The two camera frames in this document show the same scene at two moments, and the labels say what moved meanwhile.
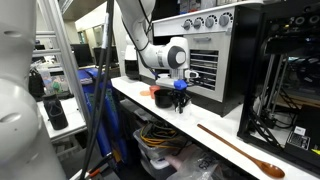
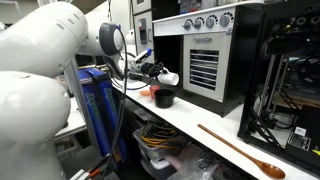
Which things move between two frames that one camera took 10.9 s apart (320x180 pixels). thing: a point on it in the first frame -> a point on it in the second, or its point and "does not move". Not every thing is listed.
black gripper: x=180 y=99 -> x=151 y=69
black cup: x=163 y=98 does not move
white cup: x=186 y=114 -> x=167 y=77
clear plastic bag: x=191 y=163 does not move
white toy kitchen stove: x=226 y=47 does not move
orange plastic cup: x=154 y=88 does not move
